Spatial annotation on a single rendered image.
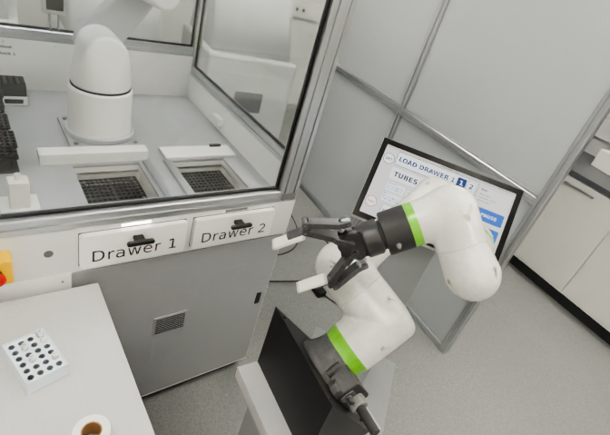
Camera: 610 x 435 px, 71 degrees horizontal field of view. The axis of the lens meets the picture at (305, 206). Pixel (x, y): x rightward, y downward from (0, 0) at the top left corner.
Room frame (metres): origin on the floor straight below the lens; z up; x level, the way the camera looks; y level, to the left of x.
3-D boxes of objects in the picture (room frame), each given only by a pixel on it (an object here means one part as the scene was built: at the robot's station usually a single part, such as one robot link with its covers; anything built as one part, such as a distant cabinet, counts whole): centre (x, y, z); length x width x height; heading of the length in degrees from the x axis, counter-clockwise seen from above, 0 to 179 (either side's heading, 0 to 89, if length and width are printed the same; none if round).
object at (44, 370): (0.56, 0.46, 0.78); 0.12 x 0.08 x 0.04; 59
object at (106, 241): (0.92, 0.42, 0.87); 0.29 x 0.02 x 0.11; 134
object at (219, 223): (1.14, 0.20, 0.87); 0.29 x 0.02 x 0.11; 134
